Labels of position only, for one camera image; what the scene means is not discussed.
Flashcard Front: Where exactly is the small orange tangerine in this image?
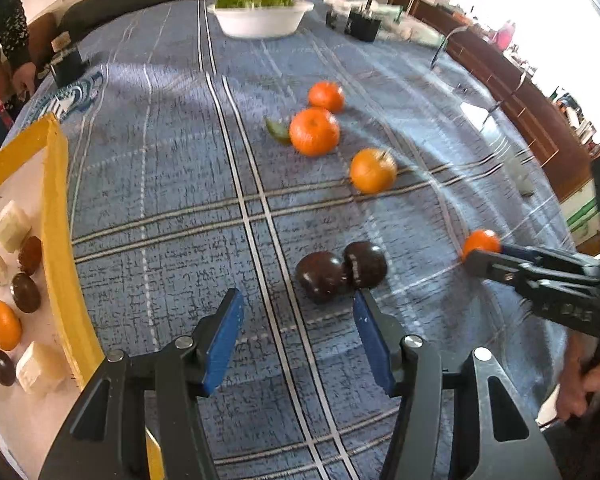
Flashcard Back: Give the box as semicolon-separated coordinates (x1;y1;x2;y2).
308;80;346;114
462;229;502;261

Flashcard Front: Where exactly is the dark plum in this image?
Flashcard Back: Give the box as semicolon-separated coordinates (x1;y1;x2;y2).
296;252;349;304
0;349;16;387
343;240;388;289
10;272;42;313

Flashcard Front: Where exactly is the operator right hand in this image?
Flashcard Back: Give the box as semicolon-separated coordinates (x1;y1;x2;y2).
556;330;600;422

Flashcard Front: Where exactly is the brown wooden cabinet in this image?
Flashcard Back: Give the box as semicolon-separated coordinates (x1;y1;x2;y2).
414;2;591;200

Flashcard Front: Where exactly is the yellow-rimmed white tray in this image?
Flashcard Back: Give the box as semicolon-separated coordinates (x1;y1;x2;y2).
0;112;167;480

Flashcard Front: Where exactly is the red jujube date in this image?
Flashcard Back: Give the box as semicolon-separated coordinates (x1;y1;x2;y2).
17;236;42;276

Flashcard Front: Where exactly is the blue plaid tablecloth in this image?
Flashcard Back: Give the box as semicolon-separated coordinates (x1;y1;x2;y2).
15;0;571;479

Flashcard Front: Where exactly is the large white sugarcane chunk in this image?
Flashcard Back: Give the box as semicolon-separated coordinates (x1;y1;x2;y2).
0;200;32;252

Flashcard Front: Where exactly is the orange tangerine with leaf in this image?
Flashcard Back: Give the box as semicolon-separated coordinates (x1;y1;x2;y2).
264;107;340;157

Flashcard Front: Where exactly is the white cloth pile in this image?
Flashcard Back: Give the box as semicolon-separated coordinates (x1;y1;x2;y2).
323;0;443;48

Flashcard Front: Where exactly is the black cup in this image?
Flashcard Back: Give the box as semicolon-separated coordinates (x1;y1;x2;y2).
344;11;381;42

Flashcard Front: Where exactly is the black jar with cork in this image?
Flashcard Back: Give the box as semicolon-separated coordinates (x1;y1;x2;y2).
50;32;85;88

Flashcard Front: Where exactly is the person in dark apron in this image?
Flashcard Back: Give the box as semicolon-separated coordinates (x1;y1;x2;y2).
0;0;36;131

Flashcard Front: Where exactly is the white bowl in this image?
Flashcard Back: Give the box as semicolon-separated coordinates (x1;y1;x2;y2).
207;0;314;40

